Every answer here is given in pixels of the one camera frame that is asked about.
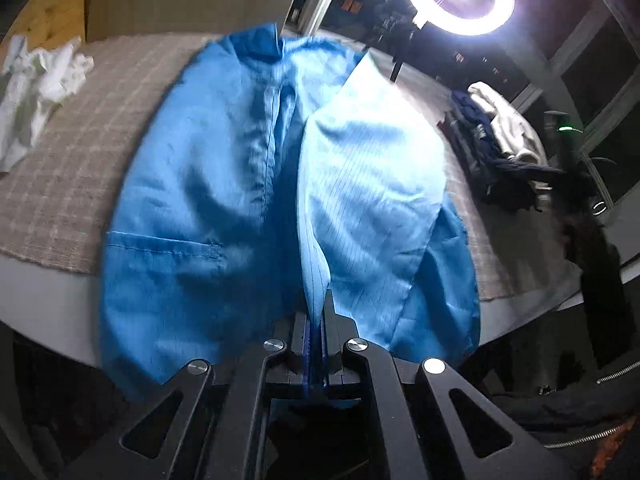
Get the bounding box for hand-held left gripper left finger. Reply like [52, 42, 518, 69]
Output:
[57, 309, 317, 480]

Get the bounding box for checked beige blanket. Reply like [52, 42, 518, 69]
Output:
[0, 32, 583, 303]

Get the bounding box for white crumpled cloth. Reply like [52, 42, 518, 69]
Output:
[0, 34, 96, 173]

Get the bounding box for wooden cabinet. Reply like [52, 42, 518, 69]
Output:
[7, 0, 88, 48]

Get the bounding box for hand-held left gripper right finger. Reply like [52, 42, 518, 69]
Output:
[318, 289, 576, 480]

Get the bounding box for black light stand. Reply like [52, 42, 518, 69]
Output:
[387, 20, 431, 83]

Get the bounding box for orange cloth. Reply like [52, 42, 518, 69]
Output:
[590, 417, 640, 480]

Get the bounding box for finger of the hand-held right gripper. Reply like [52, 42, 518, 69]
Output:
[492, 159, 568, 183]

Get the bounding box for person's black jacket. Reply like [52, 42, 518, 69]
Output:
[480, 340, 640, 480]

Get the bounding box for blue work coat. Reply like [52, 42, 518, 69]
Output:
[99, 22, 482, 411]

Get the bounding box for pile of dark and cream clothes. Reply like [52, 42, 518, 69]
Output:
[437, 89, 566, 211]

